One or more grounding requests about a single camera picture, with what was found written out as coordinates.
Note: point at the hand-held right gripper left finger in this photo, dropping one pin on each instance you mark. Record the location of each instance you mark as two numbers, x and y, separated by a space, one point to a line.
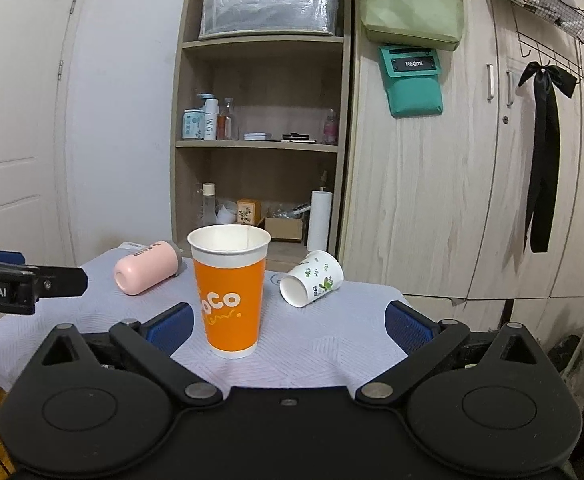
171 329

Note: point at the brown bottle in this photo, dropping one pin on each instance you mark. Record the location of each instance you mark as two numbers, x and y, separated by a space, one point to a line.
324 181

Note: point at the white paper towel roll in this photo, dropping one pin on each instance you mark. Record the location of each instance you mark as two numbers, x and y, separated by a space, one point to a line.
319 220

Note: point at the teal fabric pouch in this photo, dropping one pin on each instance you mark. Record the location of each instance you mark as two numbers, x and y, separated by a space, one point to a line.
411 90

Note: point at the wooden open shelf unit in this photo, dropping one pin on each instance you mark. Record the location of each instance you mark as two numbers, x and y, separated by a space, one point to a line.
262 170

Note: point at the clear bottle white cap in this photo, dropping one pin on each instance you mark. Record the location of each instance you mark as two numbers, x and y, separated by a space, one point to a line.
208 207

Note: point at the yellow floral box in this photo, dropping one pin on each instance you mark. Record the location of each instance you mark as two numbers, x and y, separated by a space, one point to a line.
249 211

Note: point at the white quilted table cloth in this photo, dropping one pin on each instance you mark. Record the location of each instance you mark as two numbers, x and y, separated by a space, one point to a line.
312 325

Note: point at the flat white tin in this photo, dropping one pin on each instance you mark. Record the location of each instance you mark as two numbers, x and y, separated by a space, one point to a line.
257 136

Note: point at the white paper cup green print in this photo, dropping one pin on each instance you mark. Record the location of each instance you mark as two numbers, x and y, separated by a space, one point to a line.
314 280

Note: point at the flat black case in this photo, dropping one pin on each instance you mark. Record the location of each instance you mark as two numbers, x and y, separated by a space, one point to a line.
299 137

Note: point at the light wood wardrobe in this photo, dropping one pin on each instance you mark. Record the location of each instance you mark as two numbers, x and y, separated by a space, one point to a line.
421 200

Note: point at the white jar teal label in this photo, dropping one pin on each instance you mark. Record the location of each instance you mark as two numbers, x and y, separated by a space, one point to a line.
192 126

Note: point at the plastic-wrapped grey box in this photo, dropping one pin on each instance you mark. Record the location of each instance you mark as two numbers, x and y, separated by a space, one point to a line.
269 7

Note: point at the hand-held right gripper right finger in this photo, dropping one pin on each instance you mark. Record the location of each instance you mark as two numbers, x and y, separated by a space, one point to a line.
410 329

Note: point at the small pink bottle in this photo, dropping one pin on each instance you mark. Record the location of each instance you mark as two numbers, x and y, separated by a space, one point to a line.
330 130

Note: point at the white panel door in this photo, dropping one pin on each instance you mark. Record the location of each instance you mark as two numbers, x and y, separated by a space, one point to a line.
17 110

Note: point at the black ribbon bow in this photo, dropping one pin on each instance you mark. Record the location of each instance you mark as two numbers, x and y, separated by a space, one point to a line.
541 160

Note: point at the open cardboard box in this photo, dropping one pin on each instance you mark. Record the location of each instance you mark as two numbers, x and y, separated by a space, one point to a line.
284 229

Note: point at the pink cup grey lid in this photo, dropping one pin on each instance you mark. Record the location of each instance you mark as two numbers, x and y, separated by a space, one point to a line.
144 270

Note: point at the clear glass bottle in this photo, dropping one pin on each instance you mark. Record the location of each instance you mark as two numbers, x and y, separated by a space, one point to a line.
228 122

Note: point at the white pump bottle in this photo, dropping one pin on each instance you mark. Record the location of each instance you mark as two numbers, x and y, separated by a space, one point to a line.
210 120

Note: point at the orange paper cup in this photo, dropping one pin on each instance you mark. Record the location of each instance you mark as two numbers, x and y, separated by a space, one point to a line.
232 305

